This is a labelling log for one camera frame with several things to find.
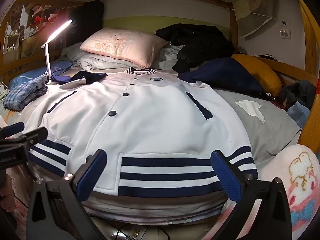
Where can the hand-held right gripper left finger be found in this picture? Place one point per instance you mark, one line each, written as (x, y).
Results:
(91, 173)

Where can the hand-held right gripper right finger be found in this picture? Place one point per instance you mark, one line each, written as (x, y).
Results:
(226, 177)

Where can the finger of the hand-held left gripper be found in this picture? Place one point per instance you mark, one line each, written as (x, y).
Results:
(35, 135)
(13, 128)

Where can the white and navy varsity jacket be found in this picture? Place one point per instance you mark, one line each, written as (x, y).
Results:
(140, 120)

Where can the person's left hand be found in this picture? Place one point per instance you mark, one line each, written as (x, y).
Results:
(5, 191)

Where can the blue plaid cloth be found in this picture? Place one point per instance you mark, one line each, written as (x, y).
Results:
(22, 95)

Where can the white charger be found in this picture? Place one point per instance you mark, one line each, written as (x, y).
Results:
(3, 88)

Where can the white desk lamp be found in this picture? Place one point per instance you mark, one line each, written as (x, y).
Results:
(48, 62)

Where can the light blue towel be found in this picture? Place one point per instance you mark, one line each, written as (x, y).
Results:
(298, 115)

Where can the folded pale grey quilt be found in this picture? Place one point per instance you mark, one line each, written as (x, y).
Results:
(100, 62)

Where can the yellow pillow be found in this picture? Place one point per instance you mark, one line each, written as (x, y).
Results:
(262, 72)

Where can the cluttered shelf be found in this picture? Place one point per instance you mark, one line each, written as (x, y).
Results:
(37, 17)

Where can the dark grey bag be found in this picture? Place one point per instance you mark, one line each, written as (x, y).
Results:
(300, 90)

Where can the pink pillow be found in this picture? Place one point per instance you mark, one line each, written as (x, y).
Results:
(120, 45)

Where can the black cushion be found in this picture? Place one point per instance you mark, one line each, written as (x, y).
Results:
(87, 17)

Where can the black puffer jacket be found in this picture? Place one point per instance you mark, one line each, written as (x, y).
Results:
(200, 45)

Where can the pale mosquito net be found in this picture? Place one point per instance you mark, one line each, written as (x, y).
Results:
(255, 10)

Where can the wooden bed frame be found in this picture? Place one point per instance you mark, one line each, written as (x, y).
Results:
(233, 25)

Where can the white wall socket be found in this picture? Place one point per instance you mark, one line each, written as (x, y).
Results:
(285, 33)

